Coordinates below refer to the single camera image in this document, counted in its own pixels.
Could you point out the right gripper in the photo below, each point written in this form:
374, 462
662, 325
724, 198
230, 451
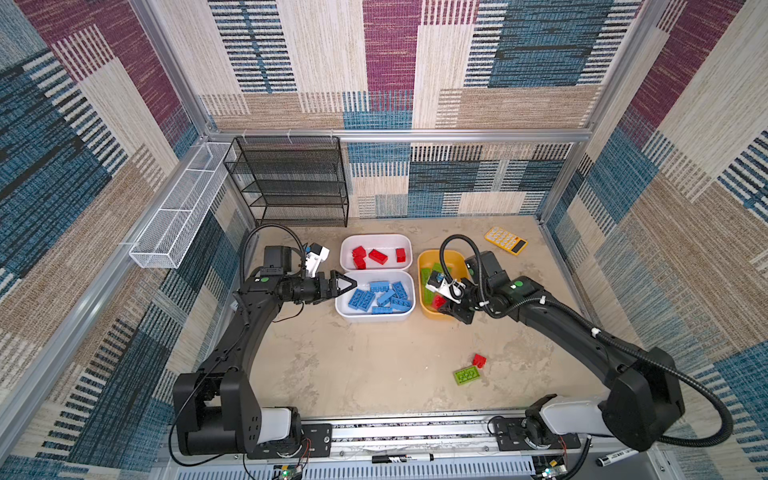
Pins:
457, 311

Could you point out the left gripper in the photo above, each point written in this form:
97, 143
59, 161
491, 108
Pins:
331, 288

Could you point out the light blue brick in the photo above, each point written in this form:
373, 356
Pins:
385, 299
379, 286

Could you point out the red long brick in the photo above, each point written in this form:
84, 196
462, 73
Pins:
378, 257

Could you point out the red brick small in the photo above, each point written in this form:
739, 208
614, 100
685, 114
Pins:
479, 361

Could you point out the blue diagonal brick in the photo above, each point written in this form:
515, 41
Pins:
400, 305

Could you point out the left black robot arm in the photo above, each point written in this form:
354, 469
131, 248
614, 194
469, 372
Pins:
216, 408

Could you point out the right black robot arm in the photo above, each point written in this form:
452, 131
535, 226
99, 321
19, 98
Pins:
644, 386

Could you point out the yellow plastic bin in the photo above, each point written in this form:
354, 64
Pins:
458, 269

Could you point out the far white plastic bin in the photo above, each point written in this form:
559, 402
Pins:
386, 243

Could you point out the white plastic bin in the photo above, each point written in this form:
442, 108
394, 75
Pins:
364, 278
386, 243

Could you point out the near white plastic bin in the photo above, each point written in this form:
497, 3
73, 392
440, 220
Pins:
364, 278

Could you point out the yellow calculator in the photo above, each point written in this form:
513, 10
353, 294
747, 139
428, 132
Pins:
505, 240

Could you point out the black white marker right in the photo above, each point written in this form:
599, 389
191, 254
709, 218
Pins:
615, 457

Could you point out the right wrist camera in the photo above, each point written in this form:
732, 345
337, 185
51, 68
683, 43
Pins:
453, 290

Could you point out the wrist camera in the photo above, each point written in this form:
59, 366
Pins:
453, 290
315, 255

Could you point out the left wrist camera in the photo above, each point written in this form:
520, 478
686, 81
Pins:
315, 255

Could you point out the black wire shelf rack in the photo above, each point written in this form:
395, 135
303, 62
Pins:
292, 181

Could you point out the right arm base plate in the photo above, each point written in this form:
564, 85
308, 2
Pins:
521, 434

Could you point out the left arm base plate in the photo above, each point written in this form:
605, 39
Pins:
309, 440

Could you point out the black marker on rail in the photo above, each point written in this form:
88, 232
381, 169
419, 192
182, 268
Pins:
402, 458

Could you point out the white wire mesh basket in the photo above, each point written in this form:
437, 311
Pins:
165, 241

